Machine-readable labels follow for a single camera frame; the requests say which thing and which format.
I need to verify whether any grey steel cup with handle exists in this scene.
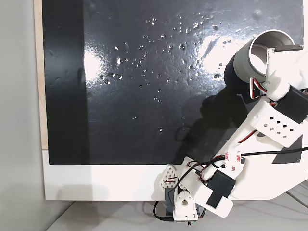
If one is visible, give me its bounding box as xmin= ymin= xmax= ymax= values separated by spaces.
xmin=232 ymin=29 xmax=296 ymax=84

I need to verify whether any light wooden board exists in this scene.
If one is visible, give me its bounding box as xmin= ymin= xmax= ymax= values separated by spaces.
xmin=33 ymin=0 xmax=49 ymax=150

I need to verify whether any black glossy mat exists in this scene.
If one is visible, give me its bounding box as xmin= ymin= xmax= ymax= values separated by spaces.
xmin=42 ymin=0 xmax=304 ymax=166

